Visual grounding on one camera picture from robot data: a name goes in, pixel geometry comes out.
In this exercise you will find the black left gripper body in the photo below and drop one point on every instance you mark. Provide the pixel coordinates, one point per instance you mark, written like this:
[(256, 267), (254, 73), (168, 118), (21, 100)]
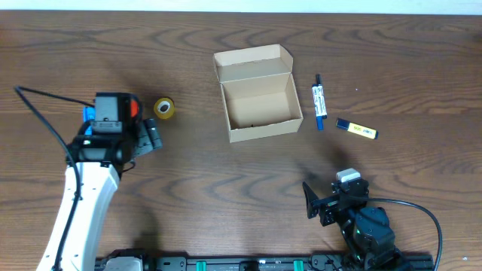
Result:
[(133, 130)]

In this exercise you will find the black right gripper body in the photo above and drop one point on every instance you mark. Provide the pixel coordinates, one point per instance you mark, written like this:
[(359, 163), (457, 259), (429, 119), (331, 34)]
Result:
[(330, 205)]

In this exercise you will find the red stapler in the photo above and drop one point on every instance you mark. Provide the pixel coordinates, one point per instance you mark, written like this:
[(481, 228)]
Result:
[(134, 108)]

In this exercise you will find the blue plastic case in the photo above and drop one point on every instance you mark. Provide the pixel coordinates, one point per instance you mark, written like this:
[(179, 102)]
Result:
[(88, 115)]

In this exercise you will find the yellow tape roll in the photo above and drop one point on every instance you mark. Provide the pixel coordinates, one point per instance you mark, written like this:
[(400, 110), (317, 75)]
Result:
[(164, 108)]

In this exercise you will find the yellow highlighter pen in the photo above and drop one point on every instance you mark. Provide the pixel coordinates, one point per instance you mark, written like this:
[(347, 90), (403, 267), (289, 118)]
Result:
[(357, 129)]

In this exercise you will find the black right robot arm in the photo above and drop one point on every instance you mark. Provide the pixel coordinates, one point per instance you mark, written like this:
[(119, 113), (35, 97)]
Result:
[(365, 230)]

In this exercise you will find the blue marker pen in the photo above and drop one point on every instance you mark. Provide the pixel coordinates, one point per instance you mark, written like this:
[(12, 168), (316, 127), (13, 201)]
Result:
[(319, 119)]

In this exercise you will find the open cardboard box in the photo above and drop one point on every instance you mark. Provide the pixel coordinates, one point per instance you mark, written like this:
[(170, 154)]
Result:
[(258, 92)]

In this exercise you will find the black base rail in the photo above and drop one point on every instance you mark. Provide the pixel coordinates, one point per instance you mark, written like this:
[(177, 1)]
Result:
[(135, 259)]

